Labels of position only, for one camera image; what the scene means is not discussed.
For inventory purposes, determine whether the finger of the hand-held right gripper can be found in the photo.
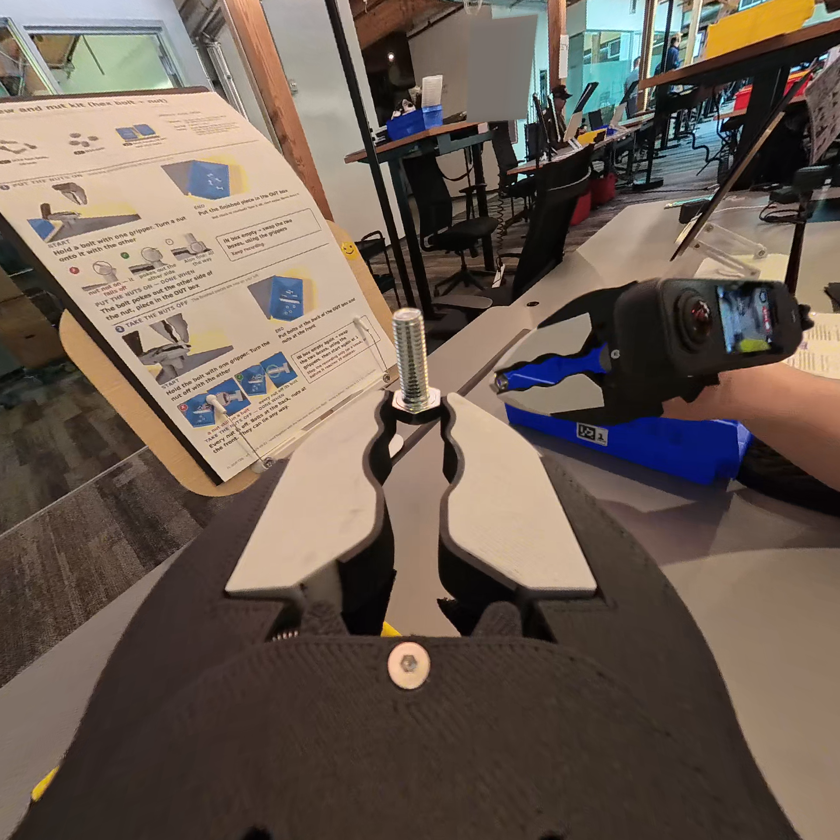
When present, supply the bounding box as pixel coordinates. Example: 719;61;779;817
497;373;610;421
492;312;614;389

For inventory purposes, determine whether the white instruction sheet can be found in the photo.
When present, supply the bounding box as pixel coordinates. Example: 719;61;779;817
0;91;398;483

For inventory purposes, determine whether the blue storage crate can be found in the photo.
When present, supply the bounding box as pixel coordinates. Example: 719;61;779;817
386;104;444;140

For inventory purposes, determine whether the black office chair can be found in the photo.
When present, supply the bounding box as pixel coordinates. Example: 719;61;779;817
403;154;501;299
453;143;595;311

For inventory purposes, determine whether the tall wooden desk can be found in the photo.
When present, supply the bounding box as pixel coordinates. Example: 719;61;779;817
640;16;840;191

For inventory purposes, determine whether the blue plastic bin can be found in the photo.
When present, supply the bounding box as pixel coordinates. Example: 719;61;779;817
504;387;752;487

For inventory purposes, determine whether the wooden standing desk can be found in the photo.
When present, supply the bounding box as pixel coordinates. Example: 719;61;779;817
344;120;503;309

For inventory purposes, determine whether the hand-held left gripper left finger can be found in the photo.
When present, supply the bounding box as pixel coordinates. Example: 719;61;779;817
224;392;396;599

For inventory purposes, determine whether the black tripod stand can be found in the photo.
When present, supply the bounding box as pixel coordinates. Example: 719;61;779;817
768;164;840;299

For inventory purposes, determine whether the black rolling cart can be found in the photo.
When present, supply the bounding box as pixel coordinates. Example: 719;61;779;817
354;230;396;299

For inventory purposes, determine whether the tilted black tablet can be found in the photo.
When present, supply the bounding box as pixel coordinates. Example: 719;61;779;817
669;108;788;263

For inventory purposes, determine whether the wooden post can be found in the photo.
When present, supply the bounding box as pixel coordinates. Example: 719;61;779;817
546;0;568;89
223;0;336;221

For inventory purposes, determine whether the silver hex bolt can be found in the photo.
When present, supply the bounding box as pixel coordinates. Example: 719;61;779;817
391;306;442;416

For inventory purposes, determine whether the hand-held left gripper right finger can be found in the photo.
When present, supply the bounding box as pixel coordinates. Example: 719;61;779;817
437;392;599;597

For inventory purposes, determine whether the person's right forearm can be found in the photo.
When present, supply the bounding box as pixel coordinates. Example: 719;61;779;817
663;361;840;493

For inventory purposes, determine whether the black metal pole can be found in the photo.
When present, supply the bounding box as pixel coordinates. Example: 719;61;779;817
325;0;421;316

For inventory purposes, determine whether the red bin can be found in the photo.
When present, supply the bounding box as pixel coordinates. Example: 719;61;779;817
570;172;618;225

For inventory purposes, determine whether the wooden document board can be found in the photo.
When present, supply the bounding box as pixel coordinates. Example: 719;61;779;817
0;84;398;497

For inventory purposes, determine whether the yellow plastic bin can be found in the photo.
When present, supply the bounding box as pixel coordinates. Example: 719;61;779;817
29;620;403;803

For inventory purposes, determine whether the printed reference sheet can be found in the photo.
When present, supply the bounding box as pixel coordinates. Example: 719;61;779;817
781;322;840;380

